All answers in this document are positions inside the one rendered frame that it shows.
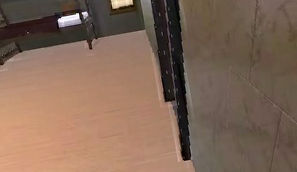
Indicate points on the white pillow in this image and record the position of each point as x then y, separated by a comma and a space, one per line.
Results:
72, 19

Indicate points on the dark wooden bunk bed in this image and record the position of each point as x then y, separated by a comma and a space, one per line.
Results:
28, 28

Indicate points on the black door frame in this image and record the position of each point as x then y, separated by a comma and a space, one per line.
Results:
171, 52

